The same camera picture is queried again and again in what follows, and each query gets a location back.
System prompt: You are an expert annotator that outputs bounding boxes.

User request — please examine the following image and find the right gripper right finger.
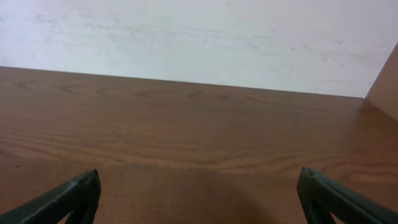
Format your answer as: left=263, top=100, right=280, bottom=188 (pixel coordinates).
left=297, top=167, right=397, bottom=224

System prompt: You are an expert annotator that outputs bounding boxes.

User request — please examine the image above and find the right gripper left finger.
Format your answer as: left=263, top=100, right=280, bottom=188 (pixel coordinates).
left=1, top=169, right=101, bottom=224

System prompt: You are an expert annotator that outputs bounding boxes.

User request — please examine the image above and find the wooden side panel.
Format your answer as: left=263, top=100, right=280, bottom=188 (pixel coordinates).
left=366, top=45, right=398, bottom=120

